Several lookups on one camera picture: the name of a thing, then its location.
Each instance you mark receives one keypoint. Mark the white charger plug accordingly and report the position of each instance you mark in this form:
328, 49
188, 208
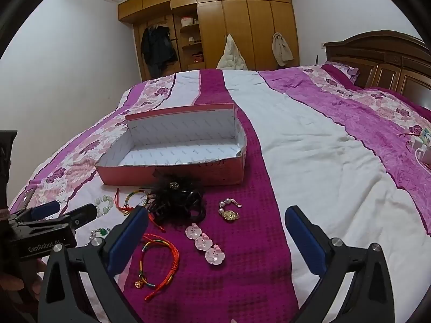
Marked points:
419, 146

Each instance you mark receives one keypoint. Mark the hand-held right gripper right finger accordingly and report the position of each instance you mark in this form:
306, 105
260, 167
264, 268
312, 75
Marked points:
304, 242

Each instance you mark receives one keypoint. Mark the wooden wardrobe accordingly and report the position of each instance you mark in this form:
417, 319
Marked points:
235, 20

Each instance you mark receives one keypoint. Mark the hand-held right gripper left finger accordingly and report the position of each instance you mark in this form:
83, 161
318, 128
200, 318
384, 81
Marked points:
127, 242

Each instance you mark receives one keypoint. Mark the white round container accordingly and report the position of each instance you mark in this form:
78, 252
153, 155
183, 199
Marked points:
187, 21

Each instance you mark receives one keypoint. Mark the pink flower hair clip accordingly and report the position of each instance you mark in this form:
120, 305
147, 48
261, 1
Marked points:
203, 241

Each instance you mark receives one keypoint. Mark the dark wooden headboard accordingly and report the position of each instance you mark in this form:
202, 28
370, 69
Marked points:
380, 60

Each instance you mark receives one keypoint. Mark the pink cardboard box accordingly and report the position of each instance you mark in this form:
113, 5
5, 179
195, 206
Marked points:
175, 148

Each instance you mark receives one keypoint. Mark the black jacket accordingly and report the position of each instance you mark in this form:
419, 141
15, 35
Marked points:
158, 47

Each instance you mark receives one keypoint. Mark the black feather hair clip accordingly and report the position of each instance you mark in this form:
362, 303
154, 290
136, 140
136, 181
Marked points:
178, 200

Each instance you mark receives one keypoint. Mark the red box on shelf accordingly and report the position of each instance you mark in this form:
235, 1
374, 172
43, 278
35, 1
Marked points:
197, 57

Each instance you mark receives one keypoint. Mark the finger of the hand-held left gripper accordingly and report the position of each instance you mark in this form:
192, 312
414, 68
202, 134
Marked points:
82, 214
45, 209

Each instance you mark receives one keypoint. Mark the beige coat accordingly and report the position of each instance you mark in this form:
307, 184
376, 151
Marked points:
281, 48

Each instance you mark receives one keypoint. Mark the white down jacket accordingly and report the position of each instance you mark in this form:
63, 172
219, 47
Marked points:
231, 57

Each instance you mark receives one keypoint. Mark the small patterned card box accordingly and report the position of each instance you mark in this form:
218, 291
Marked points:
426, 134

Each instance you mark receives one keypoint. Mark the person's left hand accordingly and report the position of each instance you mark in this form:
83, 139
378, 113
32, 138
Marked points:
10, 284

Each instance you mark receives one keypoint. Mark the pink floral pillow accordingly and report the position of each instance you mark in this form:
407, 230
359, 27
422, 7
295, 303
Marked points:
341, 70

